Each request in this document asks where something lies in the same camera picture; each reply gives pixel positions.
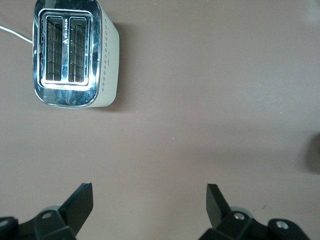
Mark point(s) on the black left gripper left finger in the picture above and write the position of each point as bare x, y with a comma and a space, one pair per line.
57, 222

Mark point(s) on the brown table cover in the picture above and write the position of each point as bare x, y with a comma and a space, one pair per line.
200, 100

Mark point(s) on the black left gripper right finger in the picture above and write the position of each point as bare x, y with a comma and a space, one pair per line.
237, 225

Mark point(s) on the cream and chrome toaster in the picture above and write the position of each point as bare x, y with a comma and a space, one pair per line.
107, 62

